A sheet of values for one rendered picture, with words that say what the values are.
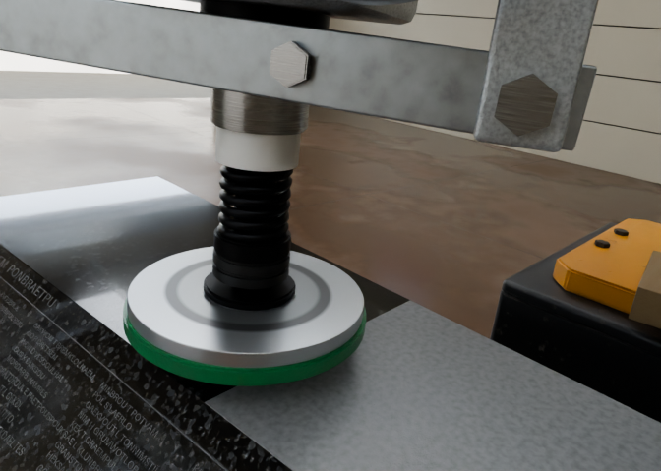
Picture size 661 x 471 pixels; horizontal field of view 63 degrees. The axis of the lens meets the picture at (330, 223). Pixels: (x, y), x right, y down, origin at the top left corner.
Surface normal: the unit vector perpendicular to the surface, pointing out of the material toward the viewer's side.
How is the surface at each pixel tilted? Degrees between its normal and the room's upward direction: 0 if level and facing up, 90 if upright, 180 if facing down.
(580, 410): 0
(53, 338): 45
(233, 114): 90
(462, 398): 0
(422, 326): 0
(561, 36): 90
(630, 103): 90
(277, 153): 90
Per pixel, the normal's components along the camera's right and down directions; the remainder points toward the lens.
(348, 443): 0.10, -0.94
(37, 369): -0.38, -0.53
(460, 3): -0.71, 0.16
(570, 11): -0.31, 0.29
